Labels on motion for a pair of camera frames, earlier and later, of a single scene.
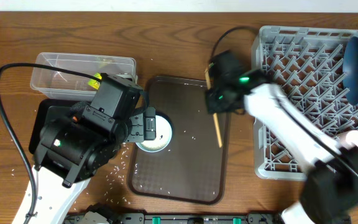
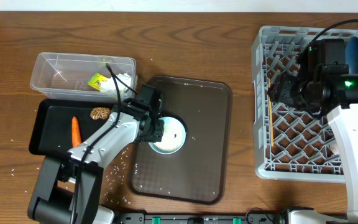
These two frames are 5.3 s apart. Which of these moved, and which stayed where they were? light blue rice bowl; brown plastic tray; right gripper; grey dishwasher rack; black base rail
Moved: right gripper; light blue rice bowl
Stayed: grey dishwasher rack; brown plastic tray; black base rail
